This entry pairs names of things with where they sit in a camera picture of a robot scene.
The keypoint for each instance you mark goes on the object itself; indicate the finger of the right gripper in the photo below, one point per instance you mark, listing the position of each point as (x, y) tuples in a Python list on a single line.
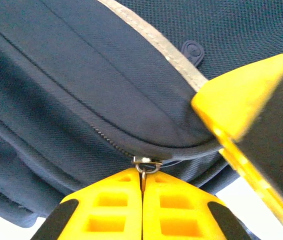
[(256, 112)]

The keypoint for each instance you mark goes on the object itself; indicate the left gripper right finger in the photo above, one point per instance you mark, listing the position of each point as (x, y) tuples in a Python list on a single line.
[(176, 212)]

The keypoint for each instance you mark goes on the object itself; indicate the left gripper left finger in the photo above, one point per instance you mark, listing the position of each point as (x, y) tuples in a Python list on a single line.
[(111, 210)]

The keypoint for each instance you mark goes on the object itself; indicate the navy blue backpack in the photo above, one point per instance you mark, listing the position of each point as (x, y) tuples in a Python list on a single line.
[(81, 75)]

